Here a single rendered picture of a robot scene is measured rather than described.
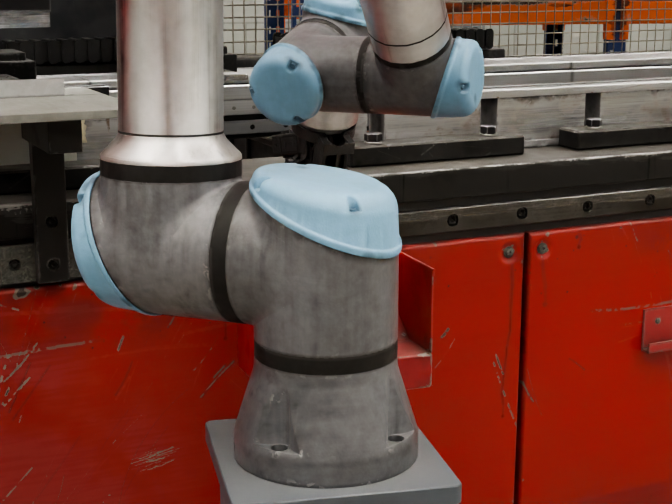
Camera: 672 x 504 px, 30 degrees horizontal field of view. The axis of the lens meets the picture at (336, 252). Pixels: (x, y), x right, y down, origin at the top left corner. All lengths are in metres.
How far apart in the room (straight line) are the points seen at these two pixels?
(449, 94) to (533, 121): 0.86
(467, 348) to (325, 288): 0.97
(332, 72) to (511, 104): 0.83
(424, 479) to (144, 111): 0.36
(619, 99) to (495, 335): 0.47
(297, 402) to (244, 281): 0.10
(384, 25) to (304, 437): 0.38
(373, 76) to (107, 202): 0.31
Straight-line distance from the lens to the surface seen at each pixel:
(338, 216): 0.93
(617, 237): 2.02
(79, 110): 1.47
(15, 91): 1.62
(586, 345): 2.03
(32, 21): 1.73
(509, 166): 1.87
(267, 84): 1.22
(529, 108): 2.03
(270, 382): 0.98
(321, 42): 1.24
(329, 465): 0.97
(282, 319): 0.96
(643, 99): 2.17
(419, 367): 1.53
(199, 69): 1.00
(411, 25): 1.13
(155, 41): 0.99
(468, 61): 1.18
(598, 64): 2.42
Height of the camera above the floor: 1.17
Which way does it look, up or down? 13 degrees down
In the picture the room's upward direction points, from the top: straight up
